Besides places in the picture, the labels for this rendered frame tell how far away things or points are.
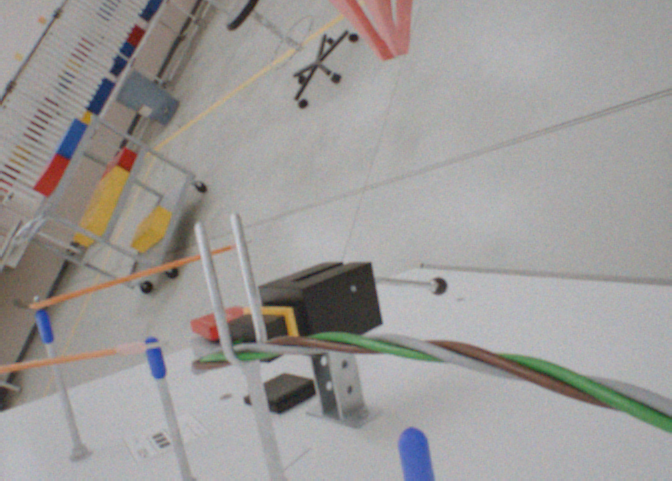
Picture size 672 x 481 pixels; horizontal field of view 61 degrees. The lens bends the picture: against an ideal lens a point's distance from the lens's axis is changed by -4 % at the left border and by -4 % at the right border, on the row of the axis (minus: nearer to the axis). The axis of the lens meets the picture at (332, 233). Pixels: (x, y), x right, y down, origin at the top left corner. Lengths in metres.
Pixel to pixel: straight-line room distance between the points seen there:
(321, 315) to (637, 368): 0.19
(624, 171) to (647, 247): 0.27
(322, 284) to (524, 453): 0.13
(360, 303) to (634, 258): 1.36
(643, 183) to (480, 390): 1.43
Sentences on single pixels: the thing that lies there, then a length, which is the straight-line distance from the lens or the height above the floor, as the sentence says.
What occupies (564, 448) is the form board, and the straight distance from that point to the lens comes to 0.31.
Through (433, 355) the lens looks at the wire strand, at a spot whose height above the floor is 1.21.
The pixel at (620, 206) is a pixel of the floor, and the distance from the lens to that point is 1.76.
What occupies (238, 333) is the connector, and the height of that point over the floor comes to 1.19.
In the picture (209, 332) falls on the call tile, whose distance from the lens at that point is 0.52.
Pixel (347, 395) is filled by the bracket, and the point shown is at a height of 1.10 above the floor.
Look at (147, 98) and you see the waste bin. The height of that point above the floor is 0.36.
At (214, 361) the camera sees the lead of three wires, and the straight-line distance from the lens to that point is 0.25.
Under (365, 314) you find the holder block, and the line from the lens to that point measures 0.35.
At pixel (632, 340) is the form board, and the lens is 0.43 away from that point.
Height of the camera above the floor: 1.32
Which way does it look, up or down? 29 degrees down
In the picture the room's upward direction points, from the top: 59 degrees counter-clockwise
